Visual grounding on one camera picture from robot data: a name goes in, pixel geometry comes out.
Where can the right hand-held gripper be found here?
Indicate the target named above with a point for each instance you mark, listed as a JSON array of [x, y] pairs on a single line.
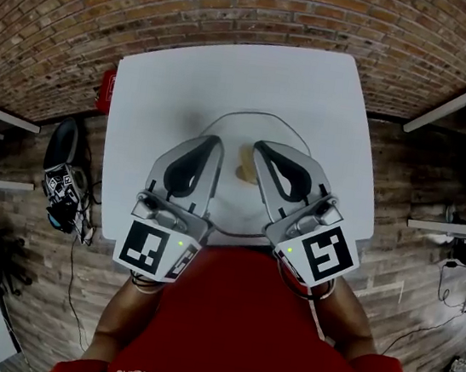
[[326, 254]]

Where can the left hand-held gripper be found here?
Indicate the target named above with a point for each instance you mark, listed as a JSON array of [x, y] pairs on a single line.
[[143, 245]]

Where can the yellow sponge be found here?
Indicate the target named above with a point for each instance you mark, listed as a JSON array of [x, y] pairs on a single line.
[[245, 165]]

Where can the clear glass lid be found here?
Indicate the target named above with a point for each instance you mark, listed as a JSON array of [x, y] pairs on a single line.
[[234, 207]]

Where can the person's right forearm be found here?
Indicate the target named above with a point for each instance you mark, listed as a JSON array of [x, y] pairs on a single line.
[[347, 321]]

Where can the person's left forearm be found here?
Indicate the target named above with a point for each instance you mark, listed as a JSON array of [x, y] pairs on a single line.
[[119, 319]]

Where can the red flat box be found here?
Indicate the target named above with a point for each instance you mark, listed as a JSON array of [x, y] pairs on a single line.
[[105, 92]]

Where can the pile of spare grippers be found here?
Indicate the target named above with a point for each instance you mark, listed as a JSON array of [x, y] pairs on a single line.
[[61, 187]]

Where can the black curved case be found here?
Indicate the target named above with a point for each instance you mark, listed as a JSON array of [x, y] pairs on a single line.
[[56, 143]]

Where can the red shirt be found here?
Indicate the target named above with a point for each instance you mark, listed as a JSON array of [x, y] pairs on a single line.
[[238, 332]]

